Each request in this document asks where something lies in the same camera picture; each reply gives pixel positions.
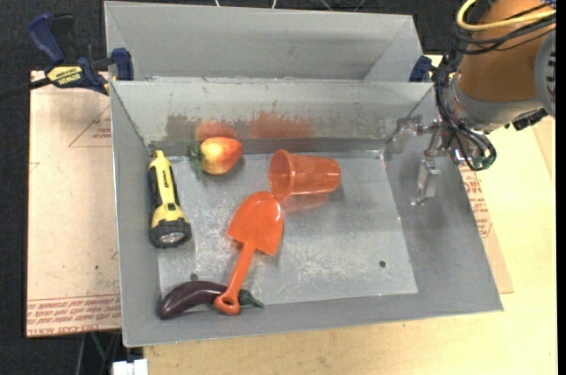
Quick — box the yellow and black flashlight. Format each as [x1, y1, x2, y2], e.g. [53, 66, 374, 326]
[147, 149, 193, 250]

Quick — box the brown cardboard board, red print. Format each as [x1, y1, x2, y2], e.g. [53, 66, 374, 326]
[26, 70, 515, 340]

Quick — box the grey metal bin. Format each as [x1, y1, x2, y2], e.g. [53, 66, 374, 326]
[103, 0, 505, 348]

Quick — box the black cylinder on white bracket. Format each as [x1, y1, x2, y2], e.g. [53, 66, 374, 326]
[511, 108, 549, 132]

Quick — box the orange toy shovel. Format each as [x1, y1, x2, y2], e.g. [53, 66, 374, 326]
[213, 190, 285, 317]

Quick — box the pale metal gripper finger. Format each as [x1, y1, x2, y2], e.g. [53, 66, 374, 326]
[409, 157, 442, 207]
[394, 115, 435, 156]

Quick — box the purple toy eggplant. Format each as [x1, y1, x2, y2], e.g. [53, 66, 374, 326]
[156, 280, 265, 321]

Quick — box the orange plastic cup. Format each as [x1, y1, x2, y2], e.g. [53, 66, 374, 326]
[268, 149, 342, 202]

